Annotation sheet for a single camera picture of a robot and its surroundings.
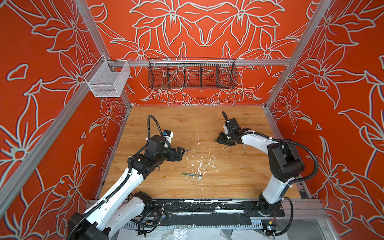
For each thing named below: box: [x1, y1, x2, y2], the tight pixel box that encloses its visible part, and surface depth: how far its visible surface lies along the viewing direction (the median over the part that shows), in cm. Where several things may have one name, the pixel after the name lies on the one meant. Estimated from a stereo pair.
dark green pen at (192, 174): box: [182, 172, 203, 177], surface depth 85 cm
